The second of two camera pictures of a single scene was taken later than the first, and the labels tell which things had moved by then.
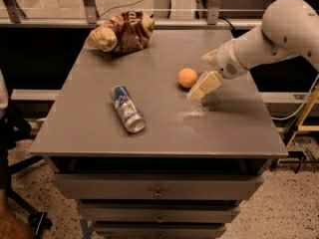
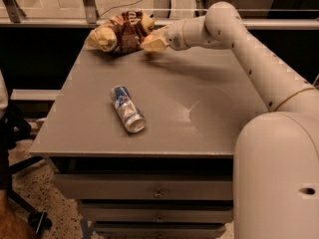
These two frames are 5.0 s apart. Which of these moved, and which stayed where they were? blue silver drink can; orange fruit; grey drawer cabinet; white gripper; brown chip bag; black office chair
Moved: white gripper; orange fruit
Stayed: grey drawer cabinet; blue silver drink can; black office chair; brown chip bag
